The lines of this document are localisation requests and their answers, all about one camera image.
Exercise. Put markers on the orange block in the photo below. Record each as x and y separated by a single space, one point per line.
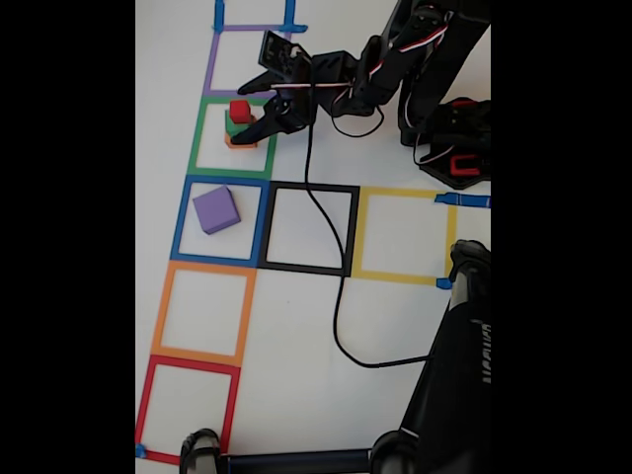
244 145

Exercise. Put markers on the small red cube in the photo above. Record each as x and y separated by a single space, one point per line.
240 111

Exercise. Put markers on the purple block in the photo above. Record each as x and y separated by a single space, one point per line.
216 210

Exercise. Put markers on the blue square frame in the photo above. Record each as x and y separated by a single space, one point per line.
179 222

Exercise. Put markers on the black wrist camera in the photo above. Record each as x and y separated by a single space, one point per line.
284 54

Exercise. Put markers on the blue tape strip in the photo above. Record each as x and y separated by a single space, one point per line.
296 28
219 12
469 201
290 12

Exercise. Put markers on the green square frame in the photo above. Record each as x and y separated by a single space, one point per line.
232 173

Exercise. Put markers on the green block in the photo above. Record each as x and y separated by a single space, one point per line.
237 129

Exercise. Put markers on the red square frame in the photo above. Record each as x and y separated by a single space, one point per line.
192 366

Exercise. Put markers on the small blue tape piece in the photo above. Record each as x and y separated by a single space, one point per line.
140 450
443 283

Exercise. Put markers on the black square frame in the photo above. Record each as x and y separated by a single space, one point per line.
311 186

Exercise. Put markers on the orange square frame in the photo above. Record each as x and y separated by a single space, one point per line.
207 268

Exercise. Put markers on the purple square frame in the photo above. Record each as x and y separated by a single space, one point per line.
212 64

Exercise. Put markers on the yellow square frame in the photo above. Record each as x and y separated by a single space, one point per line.
400 192

